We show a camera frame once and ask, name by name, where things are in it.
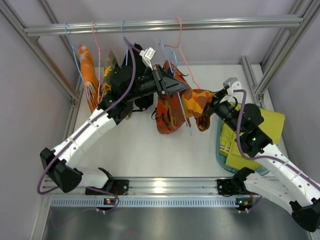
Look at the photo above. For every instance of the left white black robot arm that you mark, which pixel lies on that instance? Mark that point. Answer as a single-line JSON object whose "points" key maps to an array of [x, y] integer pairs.
{"points": [[61, 163]]}

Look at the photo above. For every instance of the blue wire hanger leftmost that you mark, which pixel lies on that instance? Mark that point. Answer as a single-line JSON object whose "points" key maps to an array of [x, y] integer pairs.
{"points": [[76, 60]]}

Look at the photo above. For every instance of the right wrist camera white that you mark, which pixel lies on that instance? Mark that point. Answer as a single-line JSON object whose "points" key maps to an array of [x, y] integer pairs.
{"points": [[230, 86]]}

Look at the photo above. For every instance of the green yellow camouflage trousers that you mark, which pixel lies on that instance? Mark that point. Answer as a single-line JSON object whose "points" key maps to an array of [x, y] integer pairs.
{"points": [[108, 72]]}

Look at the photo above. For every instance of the aluminium frame left post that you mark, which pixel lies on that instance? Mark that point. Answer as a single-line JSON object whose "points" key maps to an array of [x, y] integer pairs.
{"points": [[35, 100]]}

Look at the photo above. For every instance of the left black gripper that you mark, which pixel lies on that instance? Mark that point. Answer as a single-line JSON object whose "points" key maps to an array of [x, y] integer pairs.
{"points": [[159, 81]]}

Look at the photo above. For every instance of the teal transparent plastic bin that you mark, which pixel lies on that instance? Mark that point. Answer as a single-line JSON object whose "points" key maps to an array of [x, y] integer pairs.
{"points": [[228, 155]]}

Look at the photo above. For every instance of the blue hanger with black trousers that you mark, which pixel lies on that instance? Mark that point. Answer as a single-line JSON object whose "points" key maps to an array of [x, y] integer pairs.
{"points": [[125, 41]]}

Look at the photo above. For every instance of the grey slotted cable duct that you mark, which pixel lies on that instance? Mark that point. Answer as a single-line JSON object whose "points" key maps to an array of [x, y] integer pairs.
{"points": [[150, 202]]}

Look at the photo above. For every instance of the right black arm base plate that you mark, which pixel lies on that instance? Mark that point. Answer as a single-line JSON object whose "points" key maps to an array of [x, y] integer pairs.
{"points": [[230, 187]]}

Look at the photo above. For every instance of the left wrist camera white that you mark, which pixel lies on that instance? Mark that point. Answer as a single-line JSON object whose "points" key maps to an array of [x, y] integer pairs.
{"points": [[147, 56]]}

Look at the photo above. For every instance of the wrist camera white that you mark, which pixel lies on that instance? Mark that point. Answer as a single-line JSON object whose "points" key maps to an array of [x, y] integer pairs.
{"points": [[230, 86], [147, 56]]}

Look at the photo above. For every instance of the orange red camouflage trousers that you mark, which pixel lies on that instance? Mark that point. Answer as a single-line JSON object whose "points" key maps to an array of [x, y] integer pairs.
{"points": [[169, 116]]}

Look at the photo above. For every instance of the aluminium frame post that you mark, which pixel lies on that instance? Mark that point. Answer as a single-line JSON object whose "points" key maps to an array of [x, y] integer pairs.
{"points": [[35, 100], [283, 45]]}

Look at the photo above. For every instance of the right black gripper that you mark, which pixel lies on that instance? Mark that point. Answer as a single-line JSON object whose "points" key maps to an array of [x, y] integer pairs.
{"points": [[217, 99]]}

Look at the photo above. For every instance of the aluminium hanging rail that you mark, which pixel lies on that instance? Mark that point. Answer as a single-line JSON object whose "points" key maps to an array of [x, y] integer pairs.
{"points": [[59, 29]]}

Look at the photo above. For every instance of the blue hanger with camouflage trousers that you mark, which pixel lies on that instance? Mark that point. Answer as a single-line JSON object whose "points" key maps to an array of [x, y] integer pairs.
{"points": [[174, 72]]}

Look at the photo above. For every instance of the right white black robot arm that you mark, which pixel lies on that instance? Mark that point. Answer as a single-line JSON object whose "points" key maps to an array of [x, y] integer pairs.
{"points": [[296, 193]]}

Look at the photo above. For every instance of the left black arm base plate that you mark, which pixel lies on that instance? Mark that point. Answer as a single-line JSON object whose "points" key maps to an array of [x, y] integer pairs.
{"points": [[117, 187]]}

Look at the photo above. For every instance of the black trousers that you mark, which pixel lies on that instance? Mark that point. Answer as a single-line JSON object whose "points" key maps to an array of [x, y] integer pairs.
{"points": [[144, 102]]}

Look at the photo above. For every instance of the pink wire hanger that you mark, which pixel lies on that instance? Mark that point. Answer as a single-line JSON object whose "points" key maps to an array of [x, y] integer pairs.
{"points": [[100, 50], [178, 46]]}

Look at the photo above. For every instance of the aluminium frame right post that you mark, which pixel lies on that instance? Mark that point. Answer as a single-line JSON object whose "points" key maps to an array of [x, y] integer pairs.
{"points": [[283, 45]]}

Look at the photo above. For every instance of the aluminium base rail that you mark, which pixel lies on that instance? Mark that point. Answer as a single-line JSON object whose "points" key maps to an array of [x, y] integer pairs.
{"points": [[172, 186]]}

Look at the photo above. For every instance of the orange white trousers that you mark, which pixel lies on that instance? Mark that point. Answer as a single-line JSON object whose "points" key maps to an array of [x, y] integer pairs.
{"points": [[87, 69]]}

